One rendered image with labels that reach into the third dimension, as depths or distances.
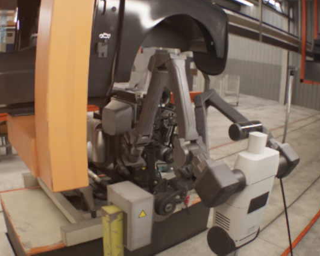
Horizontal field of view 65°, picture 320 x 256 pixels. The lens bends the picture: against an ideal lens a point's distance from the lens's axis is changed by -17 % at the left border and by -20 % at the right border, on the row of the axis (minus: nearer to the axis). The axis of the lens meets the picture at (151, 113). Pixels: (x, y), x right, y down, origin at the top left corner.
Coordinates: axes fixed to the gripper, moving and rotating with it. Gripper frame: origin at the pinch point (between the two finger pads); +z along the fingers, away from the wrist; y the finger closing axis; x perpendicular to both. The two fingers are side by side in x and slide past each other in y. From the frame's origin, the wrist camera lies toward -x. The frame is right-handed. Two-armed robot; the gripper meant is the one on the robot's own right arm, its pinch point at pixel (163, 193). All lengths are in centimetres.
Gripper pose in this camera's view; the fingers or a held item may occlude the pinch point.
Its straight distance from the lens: 122.6
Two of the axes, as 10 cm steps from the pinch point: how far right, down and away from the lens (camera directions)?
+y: 6.3, 1.9, -7.5
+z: -7.7, 0.8, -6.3
